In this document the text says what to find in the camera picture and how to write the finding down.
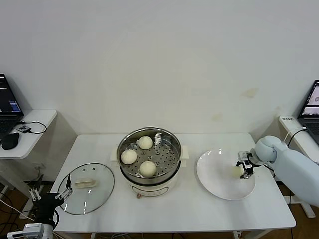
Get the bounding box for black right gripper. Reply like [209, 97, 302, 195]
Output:
[235, 150, 256, 180]

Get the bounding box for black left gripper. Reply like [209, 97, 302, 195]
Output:
[28, 174, 74, 226]

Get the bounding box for white steamed baozi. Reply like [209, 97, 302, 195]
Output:
[139, 160, 157, 177]
[120, 149, 138, 165]
[137, 135, 153, 150]
[230, 166, 245, 179]

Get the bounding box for glass lid with cream handle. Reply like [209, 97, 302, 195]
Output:
[56, 162, 115, 216]

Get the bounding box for stainless steel steamer basket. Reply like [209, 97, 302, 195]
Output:
[117, 127, 182, 184]

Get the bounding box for white round plate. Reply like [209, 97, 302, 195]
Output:
[196, 148, 256, 201]

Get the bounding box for white side desk with mouse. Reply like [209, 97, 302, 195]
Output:
[0, 109, 57, 205]

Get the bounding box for black computer mouse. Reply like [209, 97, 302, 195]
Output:
[1, 132, 20, 150]

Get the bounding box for white side desk with label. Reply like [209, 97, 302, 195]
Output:
[278, 116, 319, 219]

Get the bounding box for grey laptop with bright screen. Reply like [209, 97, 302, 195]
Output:
[297, 79, 319, 147]

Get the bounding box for cream electric cooking pot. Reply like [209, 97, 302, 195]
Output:
[110, 144, 190, 200]

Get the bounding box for black laptop with dark screen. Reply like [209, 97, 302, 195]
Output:
[0, 73, 24, 141]

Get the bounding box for white wall socket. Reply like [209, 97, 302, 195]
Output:
[33, 163, 45, 179]

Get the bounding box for white floor cable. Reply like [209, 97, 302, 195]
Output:
[0, 199, 35, 222]

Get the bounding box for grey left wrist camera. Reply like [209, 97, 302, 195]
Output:
[6, 223, 45, 239]

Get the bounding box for black floor cable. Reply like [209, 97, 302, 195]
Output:
[0, 191, 30, 239]

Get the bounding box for white charging cable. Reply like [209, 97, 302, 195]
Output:
[284, 126, 307, 144]

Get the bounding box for black power adapter cable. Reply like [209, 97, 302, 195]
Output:
[273, 128, 307, 205]

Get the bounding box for thin black desk cable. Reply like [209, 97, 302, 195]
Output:
[18, 120, 47, 135]

